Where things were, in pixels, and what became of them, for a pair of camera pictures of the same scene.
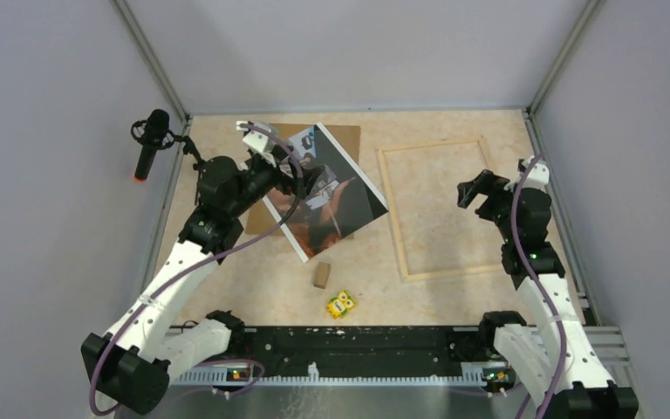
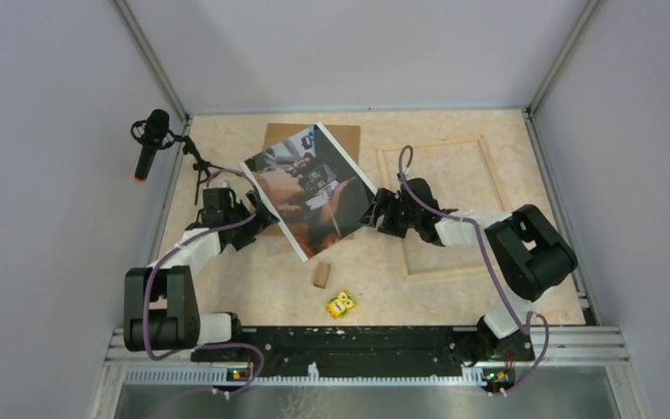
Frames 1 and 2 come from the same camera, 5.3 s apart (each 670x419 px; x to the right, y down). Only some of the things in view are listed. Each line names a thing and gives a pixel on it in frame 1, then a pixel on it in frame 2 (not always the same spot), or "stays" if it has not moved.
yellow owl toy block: x=338 y=305 stays
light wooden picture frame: x=498 y=227 stays
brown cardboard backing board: x=259 y=215 stays
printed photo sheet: x=331 y=202 stays
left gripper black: x=294 y=184 -> x=262 y=218
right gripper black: x=488 y=183 -> x=384 y=200
